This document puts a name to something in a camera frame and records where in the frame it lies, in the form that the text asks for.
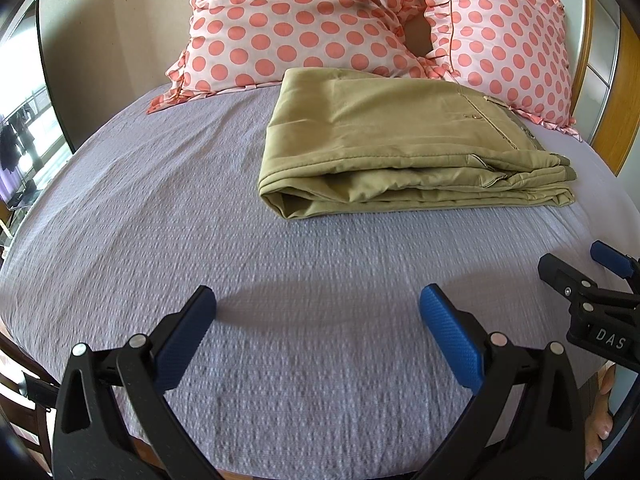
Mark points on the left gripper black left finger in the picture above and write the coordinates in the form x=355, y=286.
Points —
x=91, y=440

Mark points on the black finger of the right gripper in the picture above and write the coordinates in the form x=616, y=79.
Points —
x=610, y=258
x=567, y=281

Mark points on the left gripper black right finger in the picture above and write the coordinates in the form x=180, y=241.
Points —
x=524, y=418

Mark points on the khaki beige pants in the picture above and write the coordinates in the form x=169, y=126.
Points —
x=345, y=142

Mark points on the person's right hand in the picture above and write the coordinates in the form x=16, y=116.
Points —
x=599, y=423

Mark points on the lavender textured bed sheet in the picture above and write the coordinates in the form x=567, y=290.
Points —
x=318, y=365

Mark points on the pink polka dot pillow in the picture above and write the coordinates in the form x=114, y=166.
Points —
x=511, y=50
x=236, y=45

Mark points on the dark framed window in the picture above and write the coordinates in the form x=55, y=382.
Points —
x=34, y=146

